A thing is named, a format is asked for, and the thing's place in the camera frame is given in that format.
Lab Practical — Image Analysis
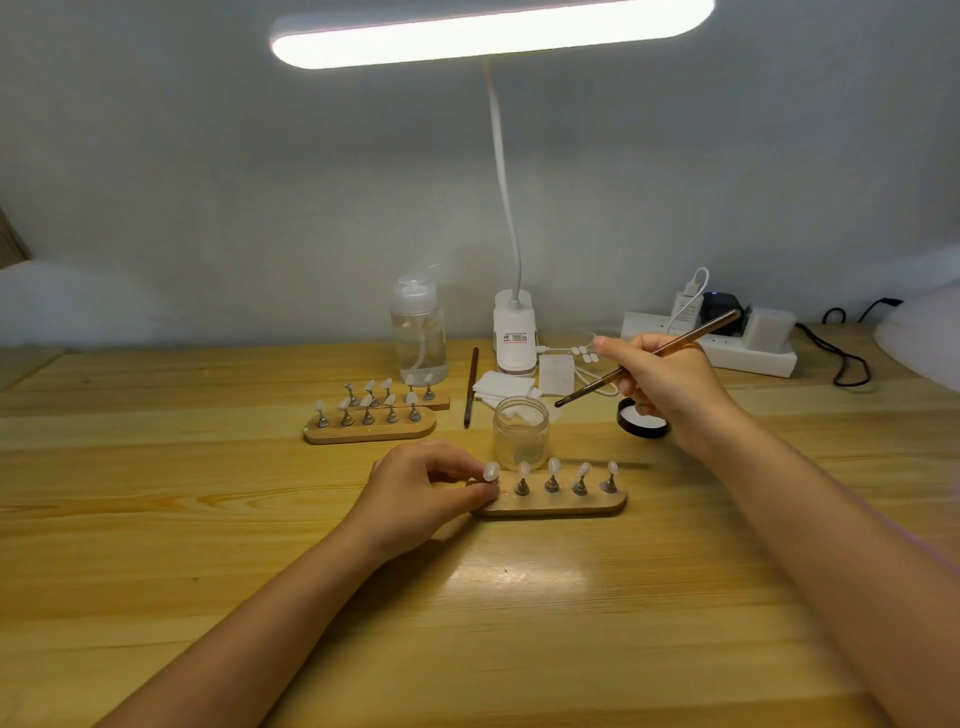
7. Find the person's right hand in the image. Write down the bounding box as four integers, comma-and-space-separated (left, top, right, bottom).
592, 333, 741, 461

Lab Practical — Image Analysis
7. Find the person's left hand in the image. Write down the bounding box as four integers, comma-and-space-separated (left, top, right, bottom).
348, 440, 502, 564

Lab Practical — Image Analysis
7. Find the brown nail art brush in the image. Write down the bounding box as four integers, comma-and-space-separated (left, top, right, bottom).
554, 309, 743, 410

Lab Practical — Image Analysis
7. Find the person's right forearm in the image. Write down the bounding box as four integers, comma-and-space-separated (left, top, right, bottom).
688, 416, 960, 728

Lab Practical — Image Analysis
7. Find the person's left forearm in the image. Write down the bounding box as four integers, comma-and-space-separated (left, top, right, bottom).
93, 516, 393, 728

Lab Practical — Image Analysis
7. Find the white USB charger plug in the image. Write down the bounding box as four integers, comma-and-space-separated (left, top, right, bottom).
669, 291, 703, 333

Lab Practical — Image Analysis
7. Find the clear glass jar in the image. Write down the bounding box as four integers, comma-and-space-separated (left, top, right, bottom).
492, 396, 552, 473

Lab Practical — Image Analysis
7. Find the white square pad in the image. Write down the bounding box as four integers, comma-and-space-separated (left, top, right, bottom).
537, 353, 576, 397

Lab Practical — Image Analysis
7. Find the wooden nail display base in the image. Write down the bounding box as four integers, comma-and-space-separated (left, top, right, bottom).
470, 478, 629, 521
351, 388, 452, 412
303, 406, 438, 447

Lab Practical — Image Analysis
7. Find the black jar lid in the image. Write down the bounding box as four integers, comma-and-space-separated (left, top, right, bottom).
615, 396, 672, 441

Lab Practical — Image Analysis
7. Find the black power adapter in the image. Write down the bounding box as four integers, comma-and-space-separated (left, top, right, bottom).
700, 291, 752, 336

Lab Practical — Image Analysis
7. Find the dark brown nail pen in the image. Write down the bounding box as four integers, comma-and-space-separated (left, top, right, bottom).
462, 345, 480, 431

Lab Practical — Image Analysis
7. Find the pile of white cotton pads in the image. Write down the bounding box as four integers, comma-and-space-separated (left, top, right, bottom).
471, 369, 540, 412

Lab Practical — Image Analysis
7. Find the white power strip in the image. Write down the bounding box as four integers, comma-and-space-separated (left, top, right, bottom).
620, 310, 798, 380

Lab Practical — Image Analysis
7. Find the group of nail tip holders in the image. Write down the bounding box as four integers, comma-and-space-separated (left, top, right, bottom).
312, 378, 438, 429

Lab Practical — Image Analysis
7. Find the white power adapter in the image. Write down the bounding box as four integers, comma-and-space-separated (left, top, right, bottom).
741, 305, 798, 355

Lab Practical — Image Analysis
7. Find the clear pump dispenser bottle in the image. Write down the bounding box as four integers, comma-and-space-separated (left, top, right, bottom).
389, 263, 450, 387

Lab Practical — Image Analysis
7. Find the white domed nail lamp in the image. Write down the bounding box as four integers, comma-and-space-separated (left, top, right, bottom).
873, 278, 960, 395

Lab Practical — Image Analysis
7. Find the white clip desk lamp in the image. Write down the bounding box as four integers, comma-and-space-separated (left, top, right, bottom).
267, 0, 718, 378

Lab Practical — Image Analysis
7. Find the black cable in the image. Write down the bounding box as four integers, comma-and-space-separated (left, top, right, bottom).
793, 297, 906, 389

